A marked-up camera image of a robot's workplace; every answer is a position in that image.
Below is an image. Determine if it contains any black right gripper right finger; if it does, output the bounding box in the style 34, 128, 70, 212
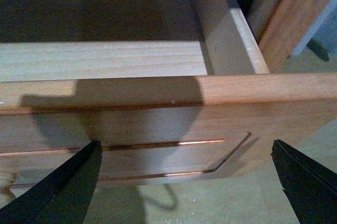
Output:
271, 139, 336, 223

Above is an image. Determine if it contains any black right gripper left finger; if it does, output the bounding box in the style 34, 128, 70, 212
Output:
1, 141, 102, 223

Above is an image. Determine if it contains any wooden nightstand drawer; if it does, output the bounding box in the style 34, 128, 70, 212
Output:
1, 0, 336, 188

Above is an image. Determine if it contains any wooden nightstand cabinet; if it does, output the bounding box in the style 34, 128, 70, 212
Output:
247, 0, 335, 73

